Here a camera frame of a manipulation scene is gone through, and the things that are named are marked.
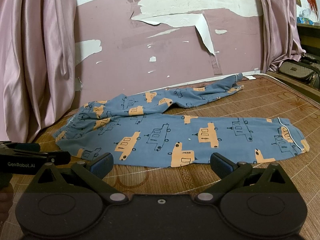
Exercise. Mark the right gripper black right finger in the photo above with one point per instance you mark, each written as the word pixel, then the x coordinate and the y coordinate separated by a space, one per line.
pixel 253 202

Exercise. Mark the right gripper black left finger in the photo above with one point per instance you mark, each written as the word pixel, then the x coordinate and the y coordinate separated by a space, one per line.
pixel 65 202

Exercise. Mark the blue car-print pants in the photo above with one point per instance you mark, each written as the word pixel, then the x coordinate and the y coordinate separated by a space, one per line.
pixel 137 131

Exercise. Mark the person's left hand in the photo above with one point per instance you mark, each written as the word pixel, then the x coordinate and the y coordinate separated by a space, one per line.
pixel 6 198

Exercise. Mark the white tag on mat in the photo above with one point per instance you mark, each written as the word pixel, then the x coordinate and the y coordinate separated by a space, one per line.
pixel 250 77

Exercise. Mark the left pink satin curtain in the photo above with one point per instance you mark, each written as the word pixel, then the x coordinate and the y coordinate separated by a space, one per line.
pixel 37 65

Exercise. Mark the pink satin curtain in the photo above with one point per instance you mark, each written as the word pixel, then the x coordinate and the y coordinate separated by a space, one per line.
pixel 37 65
pixel 281 39

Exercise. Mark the quilted grey bag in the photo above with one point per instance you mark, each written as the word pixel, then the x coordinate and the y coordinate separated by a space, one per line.
pixel 300 71

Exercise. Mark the right pink satin curtain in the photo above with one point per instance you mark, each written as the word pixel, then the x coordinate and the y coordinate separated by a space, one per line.
pixel 281 39

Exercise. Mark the wooden side shelf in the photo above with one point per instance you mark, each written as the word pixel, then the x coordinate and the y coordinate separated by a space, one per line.
pixel 309 38

